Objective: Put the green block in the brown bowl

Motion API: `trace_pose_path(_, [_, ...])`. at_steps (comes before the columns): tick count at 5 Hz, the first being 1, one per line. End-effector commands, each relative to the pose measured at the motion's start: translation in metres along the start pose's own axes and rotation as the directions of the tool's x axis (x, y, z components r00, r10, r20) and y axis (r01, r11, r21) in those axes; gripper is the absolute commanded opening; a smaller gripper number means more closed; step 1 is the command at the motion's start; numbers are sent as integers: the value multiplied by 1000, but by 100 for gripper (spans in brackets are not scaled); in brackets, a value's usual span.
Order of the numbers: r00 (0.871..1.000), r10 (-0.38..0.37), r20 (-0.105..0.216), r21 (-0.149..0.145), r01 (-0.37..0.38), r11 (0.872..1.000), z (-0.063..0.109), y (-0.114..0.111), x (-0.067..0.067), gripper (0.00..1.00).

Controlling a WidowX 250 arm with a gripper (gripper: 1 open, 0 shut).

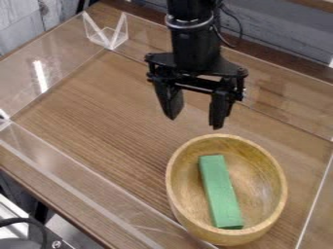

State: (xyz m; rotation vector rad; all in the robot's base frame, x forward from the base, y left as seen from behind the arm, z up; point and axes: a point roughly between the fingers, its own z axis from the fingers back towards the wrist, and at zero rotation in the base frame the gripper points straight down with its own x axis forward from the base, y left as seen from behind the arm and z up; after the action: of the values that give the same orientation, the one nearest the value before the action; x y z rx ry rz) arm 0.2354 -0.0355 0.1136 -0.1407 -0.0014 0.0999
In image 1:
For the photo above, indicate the black metal mount plate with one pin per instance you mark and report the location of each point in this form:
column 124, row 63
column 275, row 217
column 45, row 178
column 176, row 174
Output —
column 42, row 235

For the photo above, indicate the green rectangular block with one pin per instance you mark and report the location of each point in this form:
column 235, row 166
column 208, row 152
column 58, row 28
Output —
column 225, row 210

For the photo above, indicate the clear acrylic corner bracket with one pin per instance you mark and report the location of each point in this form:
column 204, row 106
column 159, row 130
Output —
column 108, row 37

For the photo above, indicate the brown wooden bowl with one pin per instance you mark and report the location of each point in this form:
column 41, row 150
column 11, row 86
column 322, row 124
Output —
column 259, row 182

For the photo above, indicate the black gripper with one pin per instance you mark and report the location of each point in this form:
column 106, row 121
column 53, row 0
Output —
column 196, row 66

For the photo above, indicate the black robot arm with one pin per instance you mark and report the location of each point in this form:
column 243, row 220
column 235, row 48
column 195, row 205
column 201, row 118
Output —
column 195, row 11

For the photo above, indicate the clear acrylic tray wall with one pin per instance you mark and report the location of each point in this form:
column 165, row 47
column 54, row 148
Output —
column 102, row 209

